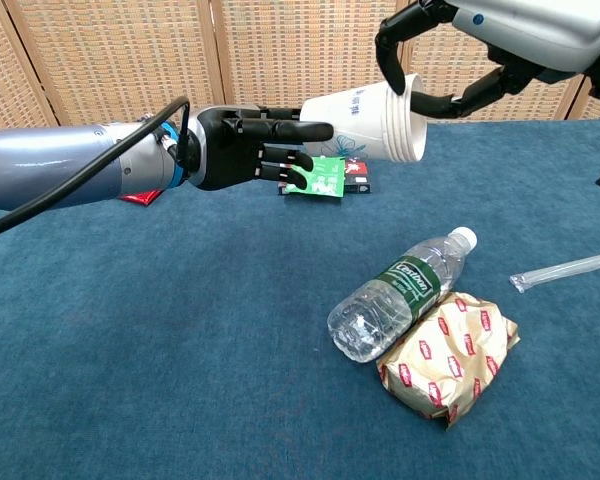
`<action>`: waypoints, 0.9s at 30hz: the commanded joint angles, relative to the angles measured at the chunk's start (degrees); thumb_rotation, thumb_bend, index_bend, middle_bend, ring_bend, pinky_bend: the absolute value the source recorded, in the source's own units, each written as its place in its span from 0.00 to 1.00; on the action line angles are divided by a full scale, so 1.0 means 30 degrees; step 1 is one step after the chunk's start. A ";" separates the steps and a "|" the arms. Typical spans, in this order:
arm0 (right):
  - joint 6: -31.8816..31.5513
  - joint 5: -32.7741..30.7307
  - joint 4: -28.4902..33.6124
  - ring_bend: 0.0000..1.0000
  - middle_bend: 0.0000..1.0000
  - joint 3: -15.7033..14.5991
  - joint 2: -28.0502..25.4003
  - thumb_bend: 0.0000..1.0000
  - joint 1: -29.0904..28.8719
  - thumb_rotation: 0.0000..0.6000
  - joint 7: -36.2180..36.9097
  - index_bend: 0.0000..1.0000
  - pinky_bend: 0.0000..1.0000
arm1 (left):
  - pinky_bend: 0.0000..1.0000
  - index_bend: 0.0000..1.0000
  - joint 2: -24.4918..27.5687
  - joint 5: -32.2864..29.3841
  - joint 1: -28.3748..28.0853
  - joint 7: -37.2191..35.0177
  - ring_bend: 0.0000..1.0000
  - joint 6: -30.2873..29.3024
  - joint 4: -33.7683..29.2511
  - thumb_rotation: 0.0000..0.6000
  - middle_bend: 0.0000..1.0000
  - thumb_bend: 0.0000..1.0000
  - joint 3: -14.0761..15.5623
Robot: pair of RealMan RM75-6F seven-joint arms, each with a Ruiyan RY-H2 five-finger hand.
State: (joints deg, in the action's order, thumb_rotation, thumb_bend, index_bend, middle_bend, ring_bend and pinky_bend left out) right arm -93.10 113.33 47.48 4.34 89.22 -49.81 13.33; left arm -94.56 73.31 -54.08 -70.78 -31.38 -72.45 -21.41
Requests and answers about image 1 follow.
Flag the clear plastic wrapped straw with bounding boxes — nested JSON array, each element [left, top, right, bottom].
[[508, 249, 600, 294]]

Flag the green and black snack packet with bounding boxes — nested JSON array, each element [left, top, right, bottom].
[[277, 156, 374, 197]]

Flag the floral print white paper cup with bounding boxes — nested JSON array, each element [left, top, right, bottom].
[[299, 82, 399, 161]]

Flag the clear plastic water bottle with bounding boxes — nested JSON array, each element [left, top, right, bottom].
[[326, 226, 479, 364]]

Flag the gold foil wrapped package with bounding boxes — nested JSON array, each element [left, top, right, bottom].
[[376, 291, 521, 430]]

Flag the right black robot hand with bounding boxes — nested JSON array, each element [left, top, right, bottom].
[[374, 0, 600, 121]]

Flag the red certificate booklet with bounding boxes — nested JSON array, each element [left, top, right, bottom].
[[119, 113, 164, 207]]

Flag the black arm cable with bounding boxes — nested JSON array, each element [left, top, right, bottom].
[[0, 96, 192, 244]]

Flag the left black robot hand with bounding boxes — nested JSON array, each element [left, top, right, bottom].
[[173, 105, 335, 192]]

